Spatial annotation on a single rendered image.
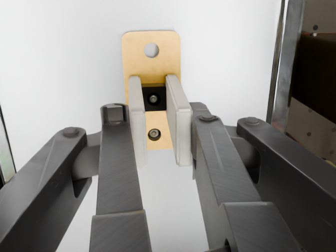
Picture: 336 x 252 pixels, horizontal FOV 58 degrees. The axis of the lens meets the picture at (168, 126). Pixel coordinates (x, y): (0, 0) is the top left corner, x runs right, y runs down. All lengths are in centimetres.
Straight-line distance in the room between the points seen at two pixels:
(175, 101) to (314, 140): 53
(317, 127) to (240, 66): 45
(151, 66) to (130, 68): 1
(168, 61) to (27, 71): 9
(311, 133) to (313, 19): 21
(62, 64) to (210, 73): 10
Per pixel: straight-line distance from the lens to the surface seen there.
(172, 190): 26
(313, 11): 59
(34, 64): 22
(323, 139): 67
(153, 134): 22
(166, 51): 20
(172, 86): 17
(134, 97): 16
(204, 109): 16
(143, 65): 20
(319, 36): 30
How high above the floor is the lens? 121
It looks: 66 degrees down
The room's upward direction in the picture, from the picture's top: 165 degrees clockwise
